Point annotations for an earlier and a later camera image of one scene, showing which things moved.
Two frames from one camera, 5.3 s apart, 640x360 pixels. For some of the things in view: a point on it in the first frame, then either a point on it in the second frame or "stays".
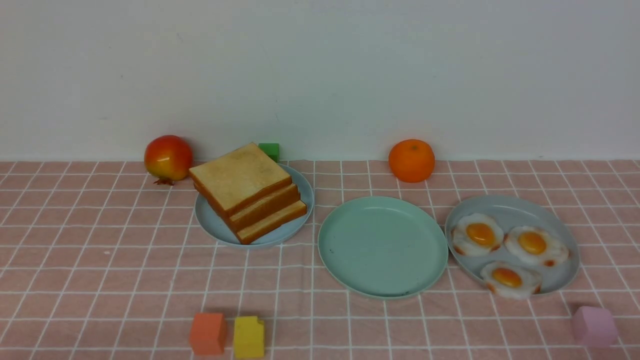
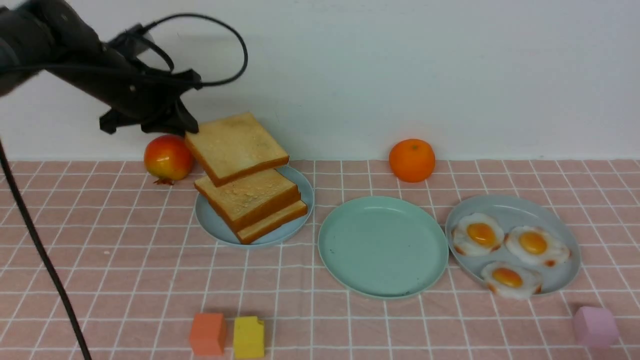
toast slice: [237, 177] -> [235, 147]
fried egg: [511, 280] stays
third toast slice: [297, 210] stays
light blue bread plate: [213, 221] stays
